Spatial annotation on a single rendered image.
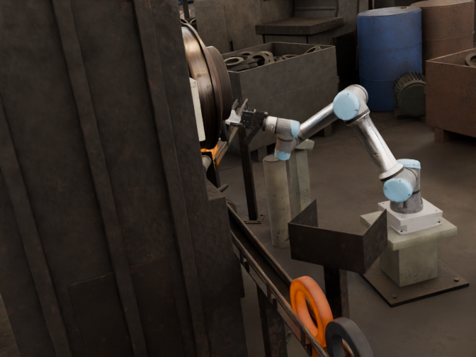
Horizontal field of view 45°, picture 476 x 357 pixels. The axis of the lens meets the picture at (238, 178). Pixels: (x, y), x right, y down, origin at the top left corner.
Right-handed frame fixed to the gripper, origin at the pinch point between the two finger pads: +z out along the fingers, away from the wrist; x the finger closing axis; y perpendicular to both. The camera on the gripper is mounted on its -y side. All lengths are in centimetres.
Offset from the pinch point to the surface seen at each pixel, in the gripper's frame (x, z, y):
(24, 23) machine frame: 118, 38, 53
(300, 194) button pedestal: -41, -43, -47
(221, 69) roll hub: 56, -4, 36
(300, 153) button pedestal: -42, -39, -23
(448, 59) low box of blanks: -210, -140, 14
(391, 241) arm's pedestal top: 23, -84, -34
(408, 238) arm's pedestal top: 21, -91, -32
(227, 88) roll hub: 57, -7, 30
